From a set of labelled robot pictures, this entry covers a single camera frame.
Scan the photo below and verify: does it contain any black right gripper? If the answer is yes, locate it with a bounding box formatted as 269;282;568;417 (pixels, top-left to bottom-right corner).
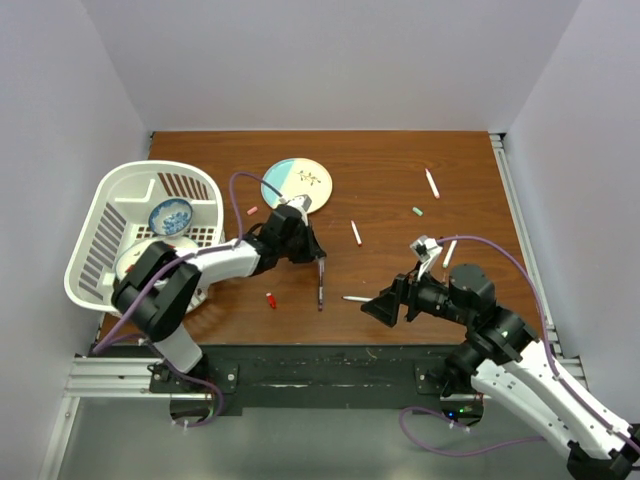
360;259;472;326

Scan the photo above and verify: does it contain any purple pen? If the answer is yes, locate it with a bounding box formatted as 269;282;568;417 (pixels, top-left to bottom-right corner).
317;257;325;312

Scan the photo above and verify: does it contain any grey silver pen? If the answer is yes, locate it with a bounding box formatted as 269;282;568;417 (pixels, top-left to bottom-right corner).
341;295;372;303

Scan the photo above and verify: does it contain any red marker pen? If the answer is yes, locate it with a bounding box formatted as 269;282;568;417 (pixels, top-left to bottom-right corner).
350;220;363;247

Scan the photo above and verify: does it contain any red pen cap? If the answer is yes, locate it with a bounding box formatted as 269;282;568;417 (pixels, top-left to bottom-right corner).
266;292;277;309

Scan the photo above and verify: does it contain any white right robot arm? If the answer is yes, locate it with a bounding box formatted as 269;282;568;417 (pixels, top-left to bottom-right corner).
361;264;639;479

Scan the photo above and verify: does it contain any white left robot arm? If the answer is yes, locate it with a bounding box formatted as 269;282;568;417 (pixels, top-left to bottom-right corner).
111;205;326;392

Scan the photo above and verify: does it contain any pink marker pen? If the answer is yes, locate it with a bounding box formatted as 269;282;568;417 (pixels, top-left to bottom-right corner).
425;168;440;199

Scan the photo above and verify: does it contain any white black-tip marker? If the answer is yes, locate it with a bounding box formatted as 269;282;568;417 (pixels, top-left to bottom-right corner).
442;240;458;269

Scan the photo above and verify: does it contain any cream and teal plate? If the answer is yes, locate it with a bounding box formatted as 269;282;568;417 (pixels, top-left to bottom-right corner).
263;157;333;213

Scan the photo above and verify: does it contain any blue patterned bowl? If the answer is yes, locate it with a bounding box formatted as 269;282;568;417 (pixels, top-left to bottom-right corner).
148;198;193;237

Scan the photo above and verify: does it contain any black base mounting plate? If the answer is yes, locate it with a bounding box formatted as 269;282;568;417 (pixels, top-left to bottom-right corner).
148;345;489;423

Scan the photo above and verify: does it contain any watermelon patterned plate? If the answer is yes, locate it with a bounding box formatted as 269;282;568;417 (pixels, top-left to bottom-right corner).
115;237;198;280

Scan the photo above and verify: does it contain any white plastic dish basket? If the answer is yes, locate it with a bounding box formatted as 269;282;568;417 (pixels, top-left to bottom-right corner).
64;160;225;315

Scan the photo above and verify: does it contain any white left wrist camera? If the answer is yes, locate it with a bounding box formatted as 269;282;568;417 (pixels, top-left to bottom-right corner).
279;194;312;214

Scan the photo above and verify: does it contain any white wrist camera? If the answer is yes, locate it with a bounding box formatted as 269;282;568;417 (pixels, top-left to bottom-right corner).
279;194;312;214
410;235;443;281

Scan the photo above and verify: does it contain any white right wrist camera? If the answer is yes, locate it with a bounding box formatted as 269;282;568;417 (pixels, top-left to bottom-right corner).
410;235;443;281

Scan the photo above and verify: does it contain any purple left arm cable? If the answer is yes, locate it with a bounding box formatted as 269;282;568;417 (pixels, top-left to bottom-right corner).
92;172;291;356

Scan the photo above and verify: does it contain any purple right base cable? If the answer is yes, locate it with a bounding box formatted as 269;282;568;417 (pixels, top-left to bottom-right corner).
398;405;546;459

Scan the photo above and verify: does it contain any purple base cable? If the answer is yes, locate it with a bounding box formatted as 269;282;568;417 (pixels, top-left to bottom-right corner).
398;405;546;459
154;369;226;429

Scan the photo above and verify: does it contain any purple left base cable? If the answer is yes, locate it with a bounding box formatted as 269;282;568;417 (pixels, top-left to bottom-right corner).
154;369;226;429

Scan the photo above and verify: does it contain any aluminium frame rail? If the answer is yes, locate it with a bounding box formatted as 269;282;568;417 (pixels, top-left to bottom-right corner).
488;133;589;389

